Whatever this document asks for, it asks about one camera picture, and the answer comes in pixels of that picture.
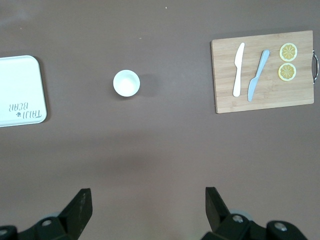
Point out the bamboo cutting board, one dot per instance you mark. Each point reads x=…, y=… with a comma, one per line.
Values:
x=270, y=95

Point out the white IKEA cup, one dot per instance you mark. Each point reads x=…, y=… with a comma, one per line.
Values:
x=126, y=83

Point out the yellow lemon slice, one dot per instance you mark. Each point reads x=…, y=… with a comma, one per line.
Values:
x=288, y=52
x=287, y=72

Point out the cream bear print tray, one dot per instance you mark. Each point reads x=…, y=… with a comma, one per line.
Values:
x=20, y=85

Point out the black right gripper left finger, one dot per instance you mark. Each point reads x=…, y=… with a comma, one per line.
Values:
x=75, y=215

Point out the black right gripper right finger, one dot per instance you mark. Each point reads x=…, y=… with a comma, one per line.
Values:
x=217, y=215

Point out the brown table mat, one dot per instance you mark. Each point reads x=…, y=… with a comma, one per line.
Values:
x=160, y=150

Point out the white plastic knife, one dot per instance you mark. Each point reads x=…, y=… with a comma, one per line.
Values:
x=237, y=80

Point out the grey plastic knife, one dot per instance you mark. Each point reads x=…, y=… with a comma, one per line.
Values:
x=252, y=87

